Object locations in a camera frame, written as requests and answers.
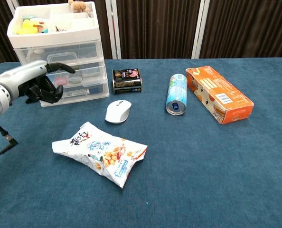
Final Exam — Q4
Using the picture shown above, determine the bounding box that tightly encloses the white snack bag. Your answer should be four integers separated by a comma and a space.
51, 121, 148, 190

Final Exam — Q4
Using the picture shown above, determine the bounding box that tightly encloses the clear plastic drawer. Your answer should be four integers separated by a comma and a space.
14, 40, 104, 66

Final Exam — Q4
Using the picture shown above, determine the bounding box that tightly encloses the white bottle in drawer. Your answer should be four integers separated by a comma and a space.
26, 48, 46, 64

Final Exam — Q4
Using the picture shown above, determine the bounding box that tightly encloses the brown teddy bear plush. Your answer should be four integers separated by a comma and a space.
67, 0, 91, 13

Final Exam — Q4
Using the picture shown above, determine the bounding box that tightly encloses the clear drawer holding pink item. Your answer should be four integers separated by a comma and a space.
45, 61, 108, 87

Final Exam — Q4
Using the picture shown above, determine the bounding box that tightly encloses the white partition post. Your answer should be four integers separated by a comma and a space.
6, 0, 20, 10
105, 0, 122, 60
191, 0, 211, 59

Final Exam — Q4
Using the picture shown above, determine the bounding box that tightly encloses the light blue drink can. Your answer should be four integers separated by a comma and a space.
165, 73, 188, 116

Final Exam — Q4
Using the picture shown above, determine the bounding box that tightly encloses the white marker pen blue cap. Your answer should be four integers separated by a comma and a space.
62, 88, 100, 98

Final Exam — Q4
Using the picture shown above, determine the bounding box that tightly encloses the black luncheon meat tin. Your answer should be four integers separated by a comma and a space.
112, 68, 143, 95

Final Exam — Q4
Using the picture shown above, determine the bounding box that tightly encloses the orange and white small packet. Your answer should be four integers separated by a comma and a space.
35, 20, 49, 34

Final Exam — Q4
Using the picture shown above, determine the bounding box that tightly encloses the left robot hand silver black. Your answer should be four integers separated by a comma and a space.
0, 60, 76, 105

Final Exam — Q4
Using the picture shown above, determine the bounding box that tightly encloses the yellow rubber duck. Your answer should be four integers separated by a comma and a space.
16, 19, 38, 35

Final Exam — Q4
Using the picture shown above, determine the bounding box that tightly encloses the orange biscuit box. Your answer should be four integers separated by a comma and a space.
185, 66, 254, 125

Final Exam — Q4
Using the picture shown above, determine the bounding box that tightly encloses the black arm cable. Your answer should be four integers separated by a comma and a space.
0, 120, 19, 164

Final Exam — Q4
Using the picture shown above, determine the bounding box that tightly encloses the white plastic drawer unit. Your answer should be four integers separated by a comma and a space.
7, 1, 110, 107

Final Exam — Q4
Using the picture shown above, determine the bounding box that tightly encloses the pink small box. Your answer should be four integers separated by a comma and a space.
53, 76, 68, 87

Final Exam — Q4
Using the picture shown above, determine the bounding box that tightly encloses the white computer mouse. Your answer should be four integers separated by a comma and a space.
104, 100, 132, 124

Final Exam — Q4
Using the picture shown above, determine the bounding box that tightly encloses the clear drawer holding marker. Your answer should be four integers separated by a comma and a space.
39, 82, 110, 106

